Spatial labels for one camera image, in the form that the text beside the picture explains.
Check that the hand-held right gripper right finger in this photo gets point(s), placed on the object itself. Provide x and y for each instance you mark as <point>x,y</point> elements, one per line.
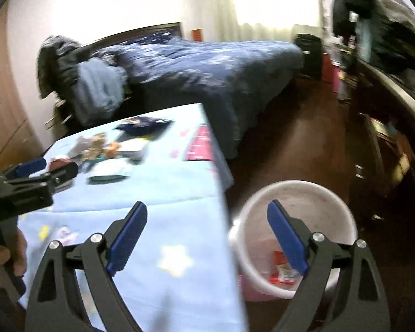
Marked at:
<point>287,238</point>

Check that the black suitcase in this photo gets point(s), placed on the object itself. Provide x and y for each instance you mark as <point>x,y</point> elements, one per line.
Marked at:
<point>309,55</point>

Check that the light blue printed blanket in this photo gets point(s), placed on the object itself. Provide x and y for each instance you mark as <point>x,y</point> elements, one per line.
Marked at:
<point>166,207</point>

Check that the small red wrapper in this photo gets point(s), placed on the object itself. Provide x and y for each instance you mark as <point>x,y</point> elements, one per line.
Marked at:
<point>59,163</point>

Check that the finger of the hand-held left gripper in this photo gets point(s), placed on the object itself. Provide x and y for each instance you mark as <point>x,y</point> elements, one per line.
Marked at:
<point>31,167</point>
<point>62,174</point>

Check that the white packet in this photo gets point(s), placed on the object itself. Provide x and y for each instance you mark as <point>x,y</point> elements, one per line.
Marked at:
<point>135,148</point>

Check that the orange wrapper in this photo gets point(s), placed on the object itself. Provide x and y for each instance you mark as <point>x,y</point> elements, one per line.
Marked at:
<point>111,149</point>

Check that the light blue fleece blanket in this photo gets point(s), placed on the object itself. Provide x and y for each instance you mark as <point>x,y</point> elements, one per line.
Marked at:
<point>96,90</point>

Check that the white napkin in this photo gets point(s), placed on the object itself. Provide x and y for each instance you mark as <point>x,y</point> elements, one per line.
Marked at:
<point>112,168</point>

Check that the dark wooden headboard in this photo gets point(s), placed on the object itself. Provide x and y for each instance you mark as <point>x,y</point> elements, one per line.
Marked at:
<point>138,33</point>

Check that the dark blue snack bag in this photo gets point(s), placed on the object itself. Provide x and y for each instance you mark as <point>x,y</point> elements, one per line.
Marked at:
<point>143,124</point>

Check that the dark wooden desk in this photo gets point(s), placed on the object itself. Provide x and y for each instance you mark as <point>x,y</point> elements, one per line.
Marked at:
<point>394,117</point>

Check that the bed with blue duvet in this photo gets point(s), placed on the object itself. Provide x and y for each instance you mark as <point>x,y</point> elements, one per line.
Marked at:
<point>221,76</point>

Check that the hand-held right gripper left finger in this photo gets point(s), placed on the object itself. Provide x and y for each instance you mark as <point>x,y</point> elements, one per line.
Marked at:
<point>129,238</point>

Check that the brown wooden wardrobe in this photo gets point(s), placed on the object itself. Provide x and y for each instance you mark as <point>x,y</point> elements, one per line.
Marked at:
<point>3,76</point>

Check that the orange box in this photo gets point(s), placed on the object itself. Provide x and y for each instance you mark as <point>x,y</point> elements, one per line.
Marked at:
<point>196,35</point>

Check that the hanging black jacket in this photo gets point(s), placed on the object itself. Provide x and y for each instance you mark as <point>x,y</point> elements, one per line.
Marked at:
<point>354,3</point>

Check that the white plastic bin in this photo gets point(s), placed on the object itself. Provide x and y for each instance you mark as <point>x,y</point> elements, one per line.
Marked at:
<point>318,211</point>

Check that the red box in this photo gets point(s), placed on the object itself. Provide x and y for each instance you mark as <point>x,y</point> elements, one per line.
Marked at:
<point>328,69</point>

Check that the pale window curtain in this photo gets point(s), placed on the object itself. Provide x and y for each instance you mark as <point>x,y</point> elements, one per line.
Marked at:
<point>262,0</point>

